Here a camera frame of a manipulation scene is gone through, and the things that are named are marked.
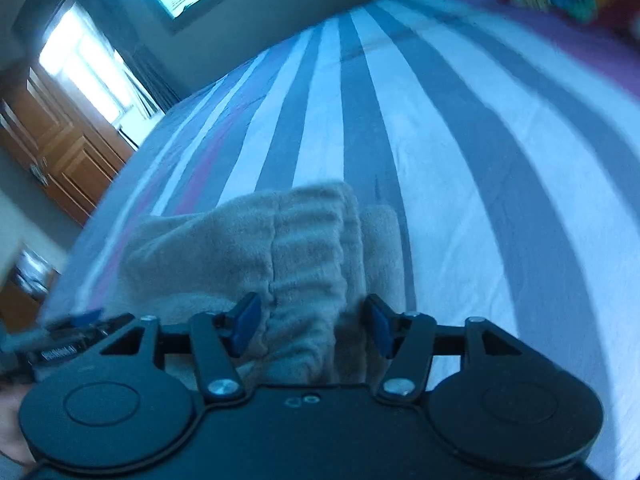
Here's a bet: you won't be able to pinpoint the dark blue left curtain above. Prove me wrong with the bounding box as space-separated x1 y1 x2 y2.
118 44 181 117

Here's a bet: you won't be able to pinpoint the person's left hand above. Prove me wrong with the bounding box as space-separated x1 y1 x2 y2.
0 385 36 468

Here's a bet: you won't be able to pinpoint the striped bed sheet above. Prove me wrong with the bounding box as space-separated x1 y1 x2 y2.
42 0 639 479

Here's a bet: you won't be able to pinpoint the grey sweatpants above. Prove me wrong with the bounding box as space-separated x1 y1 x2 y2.
103 182 406 387

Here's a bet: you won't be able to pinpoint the wooden door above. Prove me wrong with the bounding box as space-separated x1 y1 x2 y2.
1 62 134 226

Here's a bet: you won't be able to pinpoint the wooden side shelf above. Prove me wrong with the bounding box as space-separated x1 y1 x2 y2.
1 246 60 334

